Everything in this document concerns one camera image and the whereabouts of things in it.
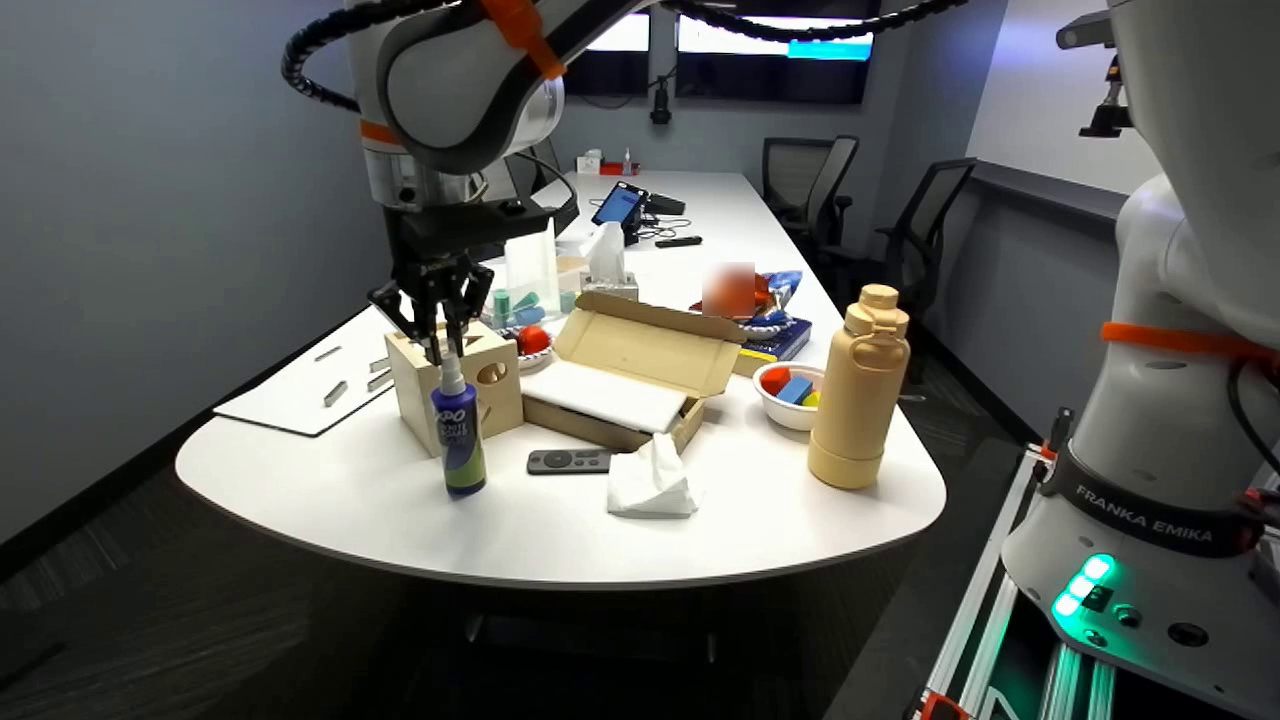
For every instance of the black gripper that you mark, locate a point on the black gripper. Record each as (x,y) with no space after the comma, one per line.
(442,243)

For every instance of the red chips bag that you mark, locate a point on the red chips bag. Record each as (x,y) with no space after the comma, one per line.
(743,293)

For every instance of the teal green marker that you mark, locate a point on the teal green marker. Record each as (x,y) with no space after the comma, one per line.
(513,309)

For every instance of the red block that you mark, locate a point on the red block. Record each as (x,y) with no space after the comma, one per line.
(773,382)

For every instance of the black remote control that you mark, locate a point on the black remote control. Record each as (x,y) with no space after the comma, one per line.
(678,243)

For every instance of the yellow block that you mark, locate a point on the yellow block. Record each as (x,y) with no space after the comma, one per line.
(815,398)

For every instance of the tan insulated water bottle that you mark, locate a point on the tan insulated water bottle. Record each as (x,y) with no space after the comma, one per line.
(852,403)

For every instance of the wooden shape sorter box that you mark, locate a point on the wooden shape sorter box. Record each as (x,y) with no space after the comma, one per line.
(495,395)

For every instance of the open cardboard box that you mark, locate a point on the open cardboard box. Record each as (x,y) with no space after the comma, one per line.
(655,342)

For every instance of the white paper sheet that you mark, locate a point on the white paper sheet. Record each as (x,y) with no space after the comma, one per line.
(293,403)

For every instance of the black office chair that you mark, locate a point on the black office chair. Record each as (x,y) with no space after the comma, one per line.
(932,214)
(824,172)

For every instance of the black flat gadget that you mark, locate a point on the black flat gadget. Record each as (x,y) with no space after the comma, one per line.
(666,207)

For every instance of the clear spray bottle cap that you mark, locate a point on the clear spray bottle cap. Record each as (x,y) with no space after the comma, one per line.
(448,371)

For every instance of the white round bowl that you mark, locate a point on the white round bowl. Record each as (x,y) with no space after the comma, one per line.
(773,406)

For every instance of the crumpled white tissue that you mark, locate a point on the crumpled white tissue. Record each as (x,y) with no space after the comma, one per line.
(649,486)

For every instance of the small red object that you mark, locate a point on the small red object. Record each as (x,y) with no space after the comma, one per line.
(615,168)

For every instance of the upright white tissue sheet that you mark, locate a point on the upright white tissue sheet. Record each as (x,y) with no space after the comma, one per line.
(611,254)

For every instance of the small black flat device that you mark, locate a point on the small black flat device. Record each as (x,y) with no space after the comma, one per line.
(567,463)

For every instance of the wall mounted monitor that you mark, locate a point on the wall mounted monitor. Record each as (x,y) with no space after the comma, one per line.
(744,73)

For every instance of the blue plastic packet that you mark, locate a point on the blue plastic packet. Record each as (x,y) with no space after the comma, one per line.
(787,287)

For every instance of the black camera on stand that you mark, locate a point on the black camera on stand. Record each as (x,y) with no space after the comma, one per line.
(1106,103)

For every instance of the white foam pad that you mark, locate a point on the white foam pad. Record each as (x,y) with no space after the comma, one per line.
(615,395)

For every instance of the large blue block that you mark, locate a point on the large blue block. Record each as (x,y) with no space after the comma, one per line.
(798,391)

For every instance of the blue smartphone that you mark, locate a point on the blue smartphone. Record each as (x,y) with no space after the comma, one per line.
(620,207)

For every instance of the blue spray bottle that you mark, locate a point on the blue spray bottle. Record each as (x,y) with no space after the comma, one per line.
(462,455)

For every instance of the aluminium robot stand frame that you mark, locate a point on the aluminium robot stand frame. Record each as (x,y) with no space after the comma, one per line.
(986,602)

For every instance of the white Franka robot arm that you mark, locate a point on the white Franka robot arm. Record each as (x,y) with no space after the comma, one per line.
(1172,267)

